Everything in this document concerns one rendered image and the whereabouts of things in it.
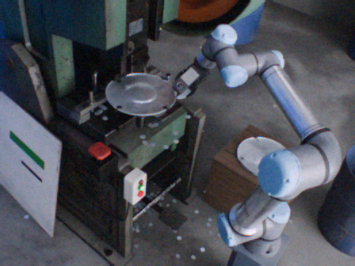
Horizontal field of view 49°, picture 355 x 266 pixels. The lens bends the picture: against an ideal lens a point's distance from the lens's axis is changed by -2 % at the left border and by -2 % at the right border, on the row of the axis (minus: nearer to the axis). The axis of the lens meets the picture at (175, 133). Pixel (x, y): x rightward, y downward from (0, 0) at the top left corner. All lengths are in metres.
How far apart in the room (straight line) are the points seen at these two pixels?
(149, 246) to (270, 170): 1.15
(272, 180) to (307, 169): 0.09
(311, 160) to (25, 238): 1.52
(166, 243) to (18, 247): 0.73
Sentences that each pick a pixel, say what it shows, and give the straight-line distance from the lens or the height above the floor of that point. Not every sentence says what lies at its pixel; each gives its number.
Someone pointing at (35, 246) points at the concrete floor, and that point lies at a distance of 2.11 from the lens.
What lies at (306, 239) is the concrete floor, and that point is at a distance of 2.29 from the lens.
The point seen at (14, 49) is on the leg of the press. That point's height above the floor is 0.89.
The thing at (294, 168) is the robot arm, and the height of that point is 1.07.
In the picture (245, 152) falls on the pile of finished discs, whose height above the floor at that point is 0.36.
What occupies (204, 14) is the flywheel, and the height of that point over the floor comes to 1.05.
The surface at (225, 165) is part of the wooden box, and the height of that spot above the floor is 0.35.
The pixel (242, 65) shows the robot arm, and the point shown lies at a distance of 1.24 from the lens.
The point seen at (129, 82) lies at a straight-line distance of 1.70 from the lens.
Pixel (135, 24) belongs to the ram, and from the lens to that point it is 1.51.
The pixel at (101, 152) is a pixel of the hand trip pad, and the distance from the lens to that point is 1.40.
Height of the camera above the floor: 1.74
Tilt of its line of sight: 41 degrees down
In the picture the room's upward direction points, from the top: 7 degrees clockwise
